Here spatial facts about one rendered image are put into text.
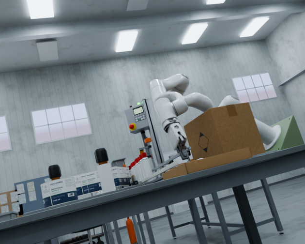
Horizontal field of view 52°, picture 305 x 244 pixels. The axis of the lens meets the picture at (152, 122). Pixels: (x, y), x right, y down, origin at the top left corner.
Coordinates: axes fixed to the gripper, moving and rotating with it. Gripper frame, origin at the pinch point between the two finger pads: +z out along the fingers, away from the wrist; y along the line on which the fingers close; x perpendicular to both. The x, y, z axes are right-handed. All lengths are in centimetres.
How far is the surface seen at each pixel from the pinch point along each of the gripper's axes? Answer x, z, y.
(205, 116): -18.3, -17.0, -1.6
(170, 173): 13.0, 11.2, -10.2
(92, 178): 35, -40, 85
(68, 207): 53, 22, -29
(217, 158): 0.6, 17.6, -27.4
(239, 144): -28.7, 0.9, 0.7
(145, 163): 1, -32, 64
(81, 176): 43, -43, 84
